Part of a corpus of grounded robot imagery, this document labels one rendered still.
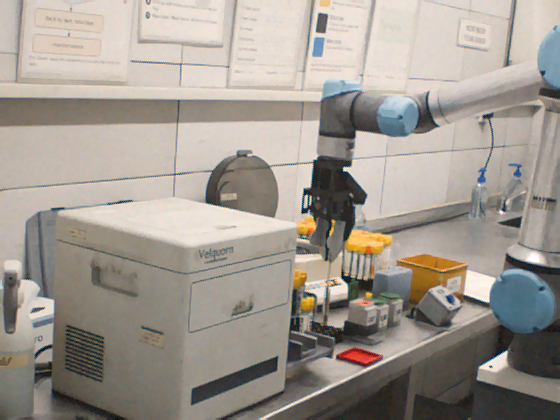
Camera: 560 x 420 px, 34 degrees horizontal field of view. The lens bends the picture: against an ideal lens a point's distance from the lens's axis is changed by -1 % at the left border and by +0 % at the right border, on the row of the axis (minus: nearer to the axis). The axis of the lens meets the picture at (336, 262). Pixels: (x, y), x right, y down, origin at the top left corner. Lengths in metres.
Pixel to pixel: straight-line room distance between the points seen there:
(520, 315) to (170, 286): 0.62
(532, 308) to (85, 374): 0.75
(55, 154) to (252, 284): 0.67
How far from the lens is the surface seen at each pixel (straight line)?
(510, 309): 1.62
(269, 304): 1.49
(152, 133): 2.15
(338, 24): 2.71
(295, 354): 1.65
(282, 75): 2.52
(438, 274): 2.20
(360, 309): 1.90
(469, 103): 1.79
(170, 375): 1.36
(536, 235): 1.60
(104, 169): 2.06
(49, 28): 1.92
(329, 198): 1.78
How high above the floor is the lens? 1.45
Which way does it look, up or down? 13 degrees down
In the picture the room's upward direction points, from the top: 6 degrees clockwise
